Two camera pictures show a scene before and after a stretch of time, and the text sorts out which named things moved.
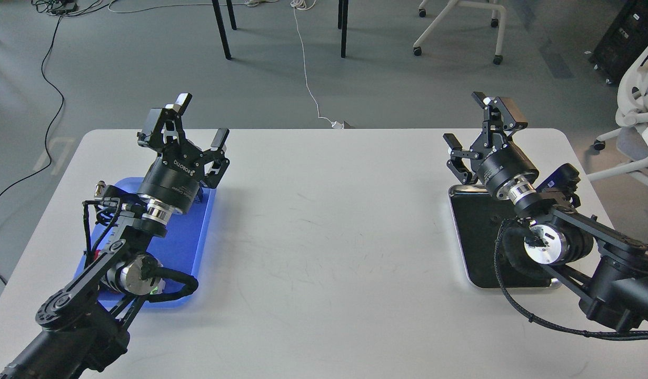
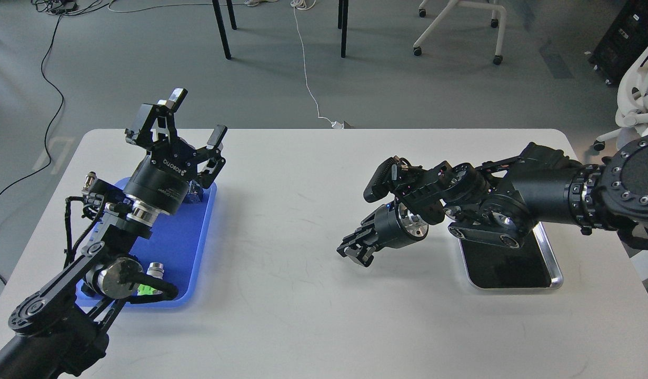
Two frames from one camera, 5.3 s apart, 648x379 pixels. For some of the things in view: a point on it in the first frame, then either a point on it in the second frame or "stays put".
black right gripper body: (503, 163) to (396, 227)
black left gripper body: (173, 178) stays put
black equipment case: (637, 23) stays put
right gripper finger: (455, 163) to (360, 253)
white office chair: (638, 99) stays put
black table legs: (224, 38) stays put
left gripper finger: (216, 155) stays put
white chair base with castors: (447, 10) stays put
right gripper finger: (502, 118) to (367, 229)
